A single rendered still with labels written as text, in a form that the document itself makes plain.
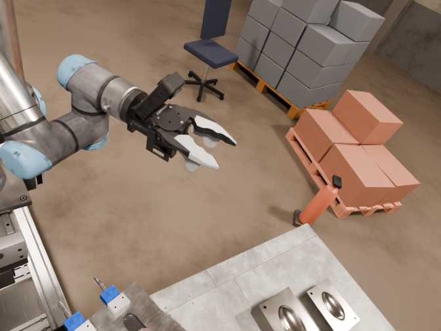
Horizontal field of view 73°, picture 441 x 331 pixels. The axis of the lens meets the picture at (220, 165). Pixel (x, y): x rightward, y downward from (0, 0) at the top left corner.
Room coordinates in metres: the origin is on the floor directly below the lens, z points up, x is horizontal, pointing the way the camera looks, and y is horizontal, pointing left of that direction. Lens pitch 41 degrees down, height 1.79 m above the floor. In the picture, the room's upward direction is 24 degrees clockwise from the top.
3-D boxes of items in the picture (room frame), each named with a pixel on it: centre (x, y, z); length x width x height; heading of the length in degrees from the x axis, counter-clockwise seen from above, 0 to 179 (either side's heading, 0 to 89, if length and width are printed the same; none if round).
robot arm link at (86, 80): (0.47, 0.30, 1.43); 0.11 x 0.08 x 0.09; 80
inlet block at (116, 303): (0.34, 0.15, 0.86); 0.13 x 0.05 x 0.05; 66
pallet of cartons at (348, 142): (2.73, -1.18, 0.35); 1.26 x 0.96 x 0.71; 45
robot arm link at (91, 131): (0.45, 0.30, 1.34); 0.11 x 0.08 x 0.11; 171
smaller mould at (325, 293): (0.61, -0.58, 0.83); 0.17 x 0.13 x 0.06; 49
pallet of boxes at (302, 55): (4.16, -0.30, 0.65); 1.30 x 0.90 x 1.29; 57
